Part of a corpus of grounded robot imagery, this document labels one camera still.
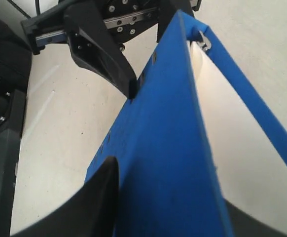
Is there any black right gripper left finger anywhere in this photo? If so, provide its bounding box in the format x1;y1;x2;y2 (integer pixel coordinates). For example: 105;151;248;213
15;157;119;237

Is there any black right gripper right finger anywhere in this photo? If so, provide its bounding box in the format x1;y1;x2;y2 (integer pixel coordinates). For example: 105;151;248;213
230;200;287;234

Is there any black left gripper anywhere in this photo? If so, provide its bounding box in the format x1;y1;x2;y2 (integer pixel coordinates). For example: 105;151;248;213
21;0;201;99

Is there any blue ring binder notebook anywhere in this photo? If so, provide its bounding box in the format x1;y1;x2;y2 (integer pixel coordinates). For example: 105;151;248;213
86;11;287;237

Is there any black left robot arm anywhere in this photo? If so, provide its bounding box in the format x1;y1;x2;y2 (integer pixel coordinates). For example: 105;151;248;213
0;0;201;237

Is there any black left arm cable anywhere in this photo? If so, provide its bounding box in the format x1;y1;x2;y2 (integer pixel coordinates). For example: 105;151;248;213
9;0;68;19

